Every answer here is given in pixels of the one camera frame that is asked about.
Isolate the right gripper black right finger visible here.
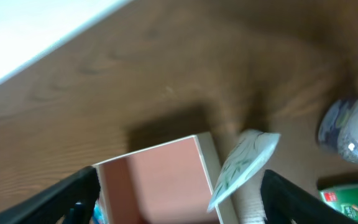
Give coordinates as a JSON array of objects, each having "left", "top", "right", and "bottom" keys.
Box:
[{"left": 260, "top": 169, "right": 357, "bottom": 224}]

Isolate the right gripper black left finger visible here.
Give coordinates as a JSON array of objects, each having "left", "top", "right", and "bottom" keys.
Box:
[{"left": 0, "top": 166, "right": 101, "bottom": 224}]

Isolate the white tube with gold cap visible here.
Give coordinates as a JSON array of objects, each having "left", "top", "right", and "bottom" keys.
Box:
[{"left": 207, "top": 129, "right": 281, "bottom": 212}]

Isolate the clear bottle with blue liquid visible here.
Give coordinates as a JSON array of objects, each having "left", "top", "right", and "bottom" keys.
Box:
[{"left": 317, "top": 98, "right": 358, "bottom": 164}]

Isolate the teal toothpaste tube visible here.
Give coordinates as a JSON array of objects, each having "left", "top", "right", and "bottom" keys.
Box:
[{"left": 92, "top": 201, "right": 106, "bottom": 224}]

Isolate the green Dettol soap box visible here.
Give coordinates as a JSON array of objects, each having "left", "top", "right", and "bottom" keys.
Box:
[{"left": 319, "top": 184, "right": 358, "bottom": 222}]

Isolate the white box with pink interior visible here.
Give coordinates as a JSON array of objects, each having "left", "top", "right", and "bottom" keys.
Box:
[{"left": 94, "top": 132, "right": 239, "bottom": 224}]

